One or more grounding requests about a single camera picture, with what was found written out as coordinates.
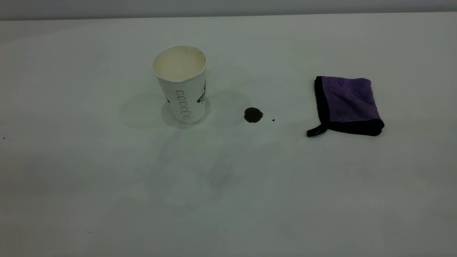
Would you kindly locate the dark coffee spill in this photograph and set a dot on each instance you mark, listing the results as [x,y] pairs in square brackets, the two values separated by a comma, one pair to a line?
[253,115]

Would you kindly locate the white paper coffee cup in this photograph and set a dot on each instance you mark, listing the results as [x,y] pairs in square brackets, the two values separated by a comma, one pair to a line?
[182,89]

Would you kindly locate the purple cloth with black trim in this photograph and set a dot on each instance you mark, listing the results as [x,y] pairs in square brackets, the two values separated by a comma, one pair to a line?
[348,101]

